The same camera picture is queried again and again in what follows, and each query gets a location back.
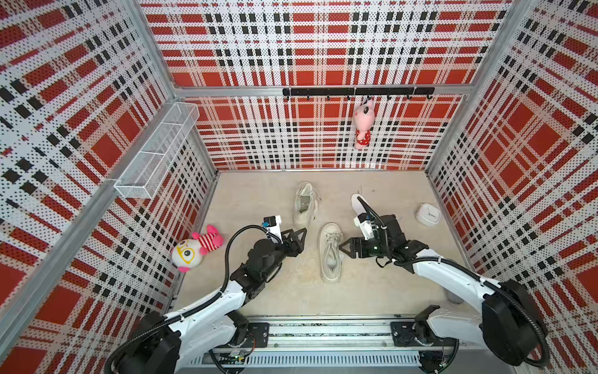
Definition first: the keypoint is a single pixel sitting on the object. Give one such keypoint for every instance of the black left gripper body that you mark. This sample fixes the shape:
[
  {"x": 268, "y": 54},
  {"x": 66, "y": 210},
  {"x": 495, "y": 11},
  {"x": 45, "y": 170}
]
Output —
[{"x": 279, "y": 252}]

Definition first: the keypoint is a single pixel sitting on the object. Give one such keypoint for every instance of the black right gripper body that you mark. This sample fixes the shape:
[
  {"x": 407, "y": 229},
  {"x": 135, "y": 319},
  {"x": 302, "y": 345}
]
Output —
[{"x": 375, "y": 248}]

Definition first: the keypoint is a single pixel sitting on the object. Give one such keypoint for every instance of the white sneaker one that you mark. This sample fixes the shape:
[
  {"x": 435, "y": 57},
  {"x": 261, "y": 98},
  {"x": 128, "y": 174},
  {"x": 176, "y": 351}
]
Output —
[
  {"x": 330, "y": 256},
  {"x": 306, "y": 205}
]

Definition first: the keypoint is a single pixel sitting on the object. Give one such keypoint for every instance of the white shoe insole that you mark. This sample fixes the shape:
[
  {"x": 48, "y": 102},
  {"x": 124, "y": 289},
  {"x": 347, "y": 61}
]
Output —
[{"x": 357, "y": 204}]

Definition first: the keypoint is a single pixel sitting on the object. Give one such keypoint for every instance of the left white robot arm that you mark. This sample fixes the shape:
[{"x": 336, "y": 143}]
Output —
[{"x": 196, "y": 318}]

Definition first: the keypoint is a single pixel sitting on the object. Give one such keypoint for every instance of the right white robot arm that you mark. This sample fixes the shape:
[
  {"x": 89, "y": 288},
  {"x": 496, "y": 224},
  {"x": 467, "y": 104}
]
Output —
[{"x": 504, "y": 317}]

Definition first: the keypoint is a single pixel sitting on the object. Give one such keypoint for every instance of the pink striped plush doll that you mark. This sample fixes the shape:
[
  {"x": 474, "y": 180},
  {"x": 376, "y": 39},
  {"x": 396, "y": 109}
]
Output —
[{"x": 189, "y": 253}]

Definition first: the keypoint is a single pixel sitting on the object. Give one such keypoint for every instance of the pink hanging plush toy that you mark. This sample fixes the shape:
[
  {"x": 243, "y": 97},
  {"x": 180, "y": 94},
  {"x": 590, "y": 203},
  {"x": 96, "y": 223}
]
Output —
[{"x": 363, "y": 120}]

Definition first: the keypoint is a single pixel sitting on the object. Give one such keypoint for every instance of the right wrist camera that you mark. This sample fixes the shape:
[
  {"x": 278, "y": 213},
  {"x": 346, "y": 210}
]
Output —
[{"x": 364, "y": 223}]

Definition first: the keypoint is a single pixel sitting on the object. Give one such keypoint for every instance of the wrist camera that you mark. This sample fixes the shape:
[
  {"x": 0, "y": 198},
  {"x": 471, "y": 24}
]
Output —
[
  {"x": 364, "y": 223},
  {"x": 272, "y": 224}
]

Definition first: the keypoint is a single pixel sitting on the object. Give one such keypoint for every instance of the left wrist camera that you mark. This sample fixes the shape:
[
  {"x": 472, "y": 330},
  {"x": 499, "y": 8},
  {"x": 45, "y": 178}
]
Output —
[{"x": 272, "y": 224}]

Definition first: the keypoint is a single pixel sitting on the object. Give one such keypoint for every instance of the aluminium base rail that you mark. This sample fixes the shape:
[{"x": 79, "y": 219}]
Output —
[{"x": 237, "y": 344}]

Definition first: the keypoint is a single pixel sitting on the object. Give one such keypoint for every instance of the white wire mesh basket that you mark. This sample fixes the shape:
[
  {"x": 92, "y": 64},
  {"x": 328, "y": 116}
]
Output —
[{"x": 145, "y": 173}]

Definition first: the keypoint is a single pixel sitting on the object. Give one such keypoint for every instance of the black hook rail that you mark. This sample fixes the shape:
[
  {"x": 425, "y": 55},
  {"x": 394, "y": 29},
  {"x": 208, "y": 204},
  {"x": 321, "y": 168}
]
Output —
[{"x": 408, "y": 92}]

